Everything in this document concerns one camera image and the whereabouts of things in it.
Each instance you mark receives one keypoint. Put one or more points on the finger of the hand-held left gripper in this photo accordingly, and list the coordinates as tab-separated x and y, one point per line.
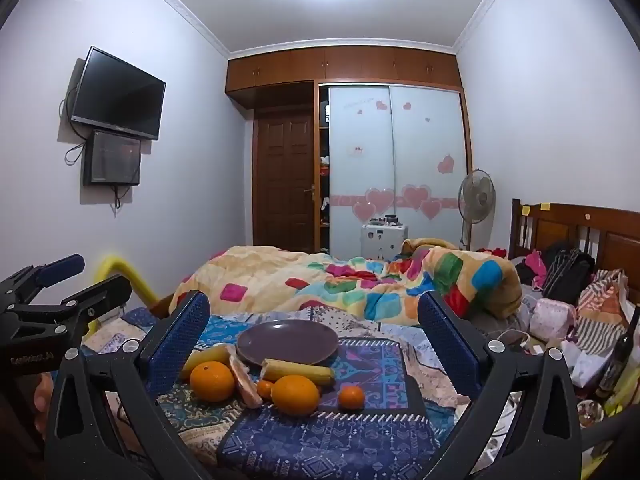
102	294
60	266

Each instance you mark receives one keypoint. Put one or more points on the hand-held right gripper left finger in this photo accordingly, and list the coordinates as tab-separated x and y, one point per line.
181	342

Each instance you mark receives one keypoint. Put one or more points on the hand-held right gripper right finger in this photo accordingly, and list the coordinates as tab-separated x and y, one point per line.
444	345

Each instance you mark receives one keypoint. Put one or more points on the yellow banana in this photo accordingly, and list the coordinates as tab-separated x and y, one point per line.
204	358
298	372

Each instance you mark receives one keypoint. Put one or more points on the large orange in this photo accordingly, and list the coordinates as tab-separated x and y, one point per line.
295	396
212	381

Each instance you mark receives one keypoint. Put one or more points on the bread toy slice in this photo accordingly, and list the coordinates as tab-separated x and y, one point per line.
236	366

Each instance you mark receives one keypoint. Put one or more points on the small tangerine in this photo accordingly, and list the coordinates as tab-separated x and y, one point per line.
264	389
351	397

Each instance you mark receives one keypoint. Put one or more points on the brown bowl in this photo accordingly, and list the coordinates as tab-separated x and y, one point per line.
286	344

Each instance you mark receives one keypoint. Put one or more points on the person's left hand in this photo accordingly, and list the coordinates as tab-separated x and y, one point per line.
42	400

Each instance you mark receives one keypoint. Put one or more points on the pink bag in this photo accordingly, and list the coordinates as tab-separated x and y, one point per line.
552	317

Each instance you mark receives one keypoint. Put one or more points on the white box appliance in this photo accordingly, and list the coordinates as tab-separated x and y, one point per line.
382	242

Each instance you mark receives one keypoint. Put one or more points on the pink clothes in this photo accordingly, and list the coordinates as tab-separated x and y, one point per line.
535	262

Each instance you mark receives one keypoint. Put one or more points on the small dark jars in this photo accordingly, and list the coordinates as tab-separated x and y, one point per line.
386	219

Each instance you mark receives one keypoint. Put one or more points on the colourful checked blanket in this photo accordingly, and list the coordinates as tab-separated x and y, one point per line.
300	270

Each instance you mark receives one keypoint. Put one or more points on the black bag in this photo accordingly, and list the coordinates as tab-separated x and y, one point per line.
567	270

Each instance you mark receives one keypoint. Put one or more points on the blue patterned blanket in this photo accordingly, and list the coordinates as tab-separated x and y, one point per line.
325	435

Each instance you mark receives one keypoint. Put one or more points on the standing fan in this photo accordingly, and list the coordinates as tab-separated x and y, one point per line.
476	195

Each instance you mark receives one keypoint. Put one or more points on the pink heart stickers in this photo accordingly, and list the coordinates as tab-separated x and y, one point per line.
377	199

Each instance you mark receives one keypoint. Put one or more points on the dark wine bottle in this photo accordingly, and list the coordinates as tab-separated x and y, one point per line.
620	355

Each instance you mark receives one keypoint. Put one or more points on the yellow bag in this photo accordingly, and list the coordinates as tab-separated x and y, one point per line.
620	400

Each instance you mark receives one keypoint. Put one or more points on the wardrobe with frosted sliding doors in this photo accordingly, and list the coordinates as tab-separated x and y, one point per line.
395	160

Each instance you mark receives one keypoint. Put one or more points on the brown wooden door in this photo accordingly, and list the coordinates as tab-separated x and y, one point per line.
284	180

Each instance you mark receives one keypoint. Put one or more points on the wooden bed headboard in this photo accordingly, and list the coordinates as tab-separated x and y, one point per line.
615	232

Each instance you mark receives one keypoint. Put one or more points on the wooden overhead cabinets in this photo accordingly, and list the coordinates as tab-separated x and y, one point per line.
340	67

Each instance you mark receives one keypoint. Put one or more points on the yellow foam rail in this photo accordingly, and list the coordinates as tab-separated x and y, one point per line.
135	280

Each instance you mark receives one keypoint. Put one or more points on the small black wall monitor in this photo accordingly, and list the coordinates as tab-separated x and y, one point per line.
111	157

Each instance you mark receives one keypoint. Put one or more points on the black wall television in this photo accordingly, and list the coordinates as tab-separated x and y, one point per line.
117	94

